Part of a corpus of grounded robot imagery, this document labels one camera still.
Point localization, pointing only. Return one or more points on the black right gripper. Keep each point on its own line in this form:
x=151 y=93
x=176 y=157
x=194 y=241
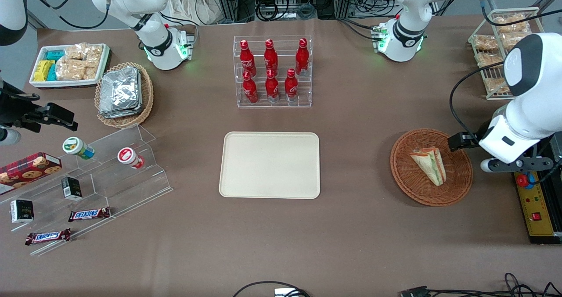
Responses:
x=14 y=111

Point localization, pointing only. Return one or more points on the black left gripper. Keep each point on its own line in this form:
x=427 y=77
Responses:
x=475 y=138

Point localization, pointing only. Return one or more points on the triangle sandwich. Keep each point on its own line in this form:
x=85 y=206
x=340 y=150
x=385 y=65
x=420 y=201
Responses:
x=432 y=165

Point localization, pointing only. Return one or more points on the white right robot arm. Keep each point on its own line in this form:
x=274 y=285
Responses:
x=151 y=1

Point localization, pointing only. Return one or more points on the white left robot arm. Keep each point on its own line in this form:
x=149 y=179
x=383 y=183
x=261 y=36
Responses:
x=533 y=108

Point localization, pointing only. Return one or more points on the white rectangular snack tray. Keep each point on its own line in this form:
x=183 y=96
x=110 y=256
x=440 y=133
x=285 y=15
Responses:
x=66 y=84

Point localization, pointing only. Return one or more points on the brown wicker basket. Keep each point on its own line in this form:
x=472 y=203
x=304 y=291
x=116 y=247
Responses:
x=412 y=183

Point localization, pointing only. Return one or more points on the light wicker basket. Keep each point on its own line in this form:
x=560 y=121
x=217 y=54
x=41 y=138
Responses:
x=148 y=97

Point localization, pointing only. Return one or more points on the beige plastic tray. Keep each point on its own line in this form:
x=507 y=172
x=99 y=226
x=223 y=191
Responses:
x=270 y=165

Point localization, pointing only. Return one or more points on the green lid cup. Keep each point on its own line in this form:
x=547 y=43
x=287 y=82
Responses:
x=74 y=147

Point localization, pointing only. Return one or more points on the teal snack packet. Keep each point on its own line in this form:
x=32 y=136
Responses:
x=55 y=55
x=52 y=72

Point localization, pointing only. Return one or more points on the yellow snack packet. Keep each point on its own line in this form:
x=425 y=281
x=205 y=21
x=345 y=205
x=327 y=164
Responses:
x=43 y=70

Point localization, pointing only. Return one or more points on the clear rice cracker bag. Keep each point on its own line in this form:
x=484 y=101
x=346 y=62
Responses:
x=70 y=69
x=94 y=55
x=75 y=51

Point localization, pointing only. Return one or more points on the silver foil packet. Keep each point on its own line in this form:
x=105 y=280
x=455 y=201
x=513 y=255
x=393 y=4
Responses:
x=120 y=88
x=120 y=114

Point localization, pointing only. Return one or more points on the bagged fried snack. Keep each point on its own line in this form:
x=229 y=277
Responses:
x=509 y=23
x=496 y=85
x=511 y=39
x=485 y=42
x=488 y=60

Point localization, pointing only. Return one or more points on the red plaid cookie box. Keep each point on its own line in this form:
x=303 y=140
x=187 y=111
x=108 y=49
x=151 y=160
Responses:
x=26 y=172

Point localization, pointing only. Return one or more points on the small dark box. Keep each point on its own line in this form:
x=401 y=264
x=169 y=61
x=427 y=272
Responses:
x=71 y=188
x=22 y=211

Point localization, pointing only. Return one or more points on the red lid cup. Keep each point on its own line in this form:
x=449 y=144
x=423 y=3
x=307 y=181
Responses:
x=127 y=156

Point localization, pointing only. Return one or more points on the clear acrylic stepped display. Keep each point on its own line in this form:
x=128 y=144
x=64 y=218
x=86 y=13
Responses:
x=127 y=187

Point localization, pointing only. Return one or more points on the snickers chocolate bar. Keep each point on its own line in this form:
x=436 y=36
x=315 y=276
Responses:
x=89 y=214
x=47 y=237

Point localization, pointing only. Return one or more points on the black yellow control box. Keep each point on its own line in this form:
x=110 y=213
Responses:
x=538 y=227

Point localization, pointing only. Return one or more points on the beige cloth bag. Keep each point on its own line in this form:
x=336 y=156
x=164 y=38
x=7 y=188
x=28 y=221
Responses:
x=193 y=3

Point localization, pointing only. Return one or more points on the red cola bottle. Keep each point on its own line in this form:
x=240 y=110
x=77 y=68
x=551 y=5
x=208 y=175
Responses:
x=301 y=60
x=291 y=87
x=247 y=60
x=250 y=90
x=270 y=58
x=272 y=88

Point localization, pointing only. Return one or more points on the clear acrylic bottle rack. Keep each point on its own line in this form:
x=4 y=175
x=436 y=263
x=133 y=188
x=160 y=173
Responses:
x=281 y=105

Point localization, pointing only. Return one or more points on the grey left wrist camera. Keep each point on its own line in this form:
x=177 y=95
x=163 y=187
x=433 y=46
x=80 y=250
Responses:
x=509 y=164

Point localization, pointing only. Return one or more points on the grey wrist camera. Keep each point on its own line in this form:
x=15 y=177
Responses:
x=9 y=136
x=509 y=164

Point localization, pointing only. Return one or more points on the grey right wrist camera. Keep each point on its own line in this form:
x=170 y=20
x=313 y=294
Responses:
x=9 y=136

